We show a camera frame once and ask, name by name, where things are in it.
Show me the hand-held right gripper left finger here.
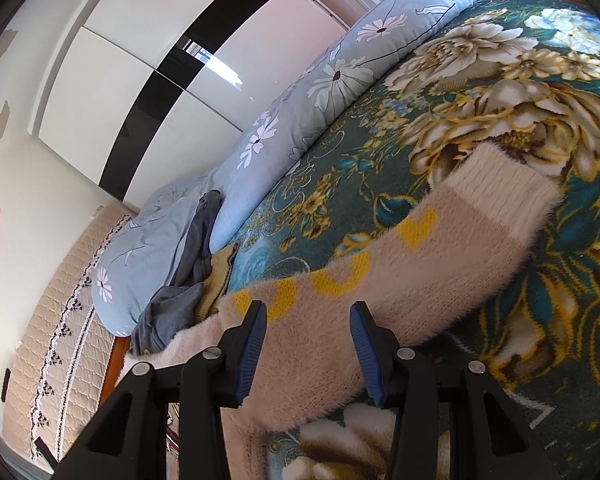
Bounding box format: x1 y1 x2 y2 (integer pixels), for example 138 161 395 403
53 300 268 480

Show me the quilted beige headboard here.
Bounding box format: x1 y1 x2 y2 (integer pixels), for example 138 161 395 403
2 204 137 466

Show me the light blue floral quilt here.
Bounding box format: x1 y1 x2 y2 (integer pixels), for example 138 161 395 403
91 0 496 337

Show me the green floral bed blanket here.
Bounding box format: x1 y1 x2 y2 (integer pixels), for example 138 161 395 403
219 0 600 480

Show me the grey garment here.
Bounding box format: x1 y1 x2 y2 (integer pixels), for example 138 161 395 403
130 190 224 356

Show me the olive yellow cloth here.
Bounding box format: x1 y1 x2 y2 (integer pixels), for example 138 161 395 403
194 242 240 322

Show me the wooden bed frame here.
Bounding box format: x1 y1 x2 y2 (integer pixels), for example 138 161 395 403
98 336 132 406

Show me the white and black wardrobe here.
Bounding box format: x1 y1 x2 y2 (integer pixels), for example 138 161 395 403
27 0 348 203

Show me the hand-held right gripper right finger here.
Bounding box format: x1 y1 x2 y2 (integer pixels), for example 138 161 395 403
349 301 563 480

